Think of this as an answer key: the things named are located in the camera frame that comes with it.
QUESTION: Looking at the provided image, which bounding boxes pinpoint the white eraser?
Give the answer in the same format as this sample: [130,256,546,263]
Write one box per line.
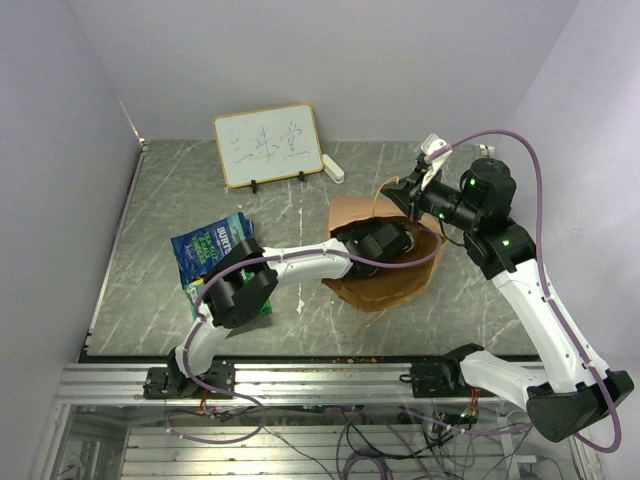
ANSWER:
[321,154,345,184]

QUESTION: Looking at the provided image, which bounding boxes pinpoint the small whiteboard yellow frame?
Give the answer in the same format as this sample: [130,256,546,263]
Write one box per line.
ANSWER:
[213,103,323,188]

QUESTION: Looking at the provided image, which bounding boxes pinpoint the aluminium rail frame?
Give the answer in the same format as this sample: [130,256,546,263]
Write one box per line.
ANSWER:
[35,356,604,479]

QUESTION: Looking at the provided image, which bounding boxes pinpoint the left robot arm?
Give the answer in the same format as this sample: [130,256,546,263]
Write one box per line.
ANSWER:
[167,221,420,397]

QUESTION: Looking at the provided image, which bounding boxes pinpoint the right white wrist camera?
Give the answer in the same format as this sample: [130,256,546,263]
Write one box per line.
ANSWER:
[417,133,453,190]

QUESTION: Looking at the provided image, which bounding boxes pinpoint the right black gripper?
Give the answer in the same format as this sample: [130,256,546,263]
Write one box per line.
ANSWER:
[380,165,481,232]

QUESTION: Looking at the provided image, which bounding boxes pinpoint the blue green Burts vinegar bag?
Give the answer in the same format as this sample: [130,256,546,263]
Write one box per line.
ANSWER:
[170,212,254,287]

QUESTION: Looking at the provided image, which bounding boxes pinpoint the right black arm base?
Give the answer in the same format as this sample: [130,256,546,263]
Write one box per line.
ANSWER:
[399,360,473,399]

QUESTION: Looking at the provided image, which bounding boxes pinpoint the green snack packet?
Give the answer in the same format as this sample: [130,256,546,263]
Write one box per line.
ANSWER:
[184,278,205,306]

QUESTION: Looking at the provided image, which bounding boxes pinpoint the loose wires under table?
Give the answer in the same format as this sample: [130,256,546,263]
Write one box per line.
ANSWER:
[164,389,561,480]

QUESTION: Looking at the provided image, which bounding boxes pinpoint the brown paper bag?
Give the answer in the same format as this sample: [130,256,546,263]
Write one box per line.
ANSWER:
[322,192,448,337]

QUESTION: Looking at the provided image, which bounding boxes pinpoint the green Chuba cassava chips bag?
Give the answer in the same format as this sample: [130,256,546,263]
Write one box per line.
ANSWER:
[193,297,272,328]

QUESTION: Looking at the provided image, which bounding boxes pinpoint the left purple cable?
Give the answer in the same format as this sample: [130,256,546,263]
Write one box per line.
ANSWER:
[179,232,444,401]

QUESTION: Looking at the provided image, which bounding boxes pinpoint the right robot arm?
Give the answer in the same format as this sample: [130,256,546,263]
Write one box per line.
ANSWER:
[381,158,634,442]

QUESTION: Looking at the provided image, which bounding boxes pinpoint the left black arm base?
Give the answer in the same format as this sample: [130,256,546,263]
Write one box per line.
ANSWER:
[143,362,236,401]

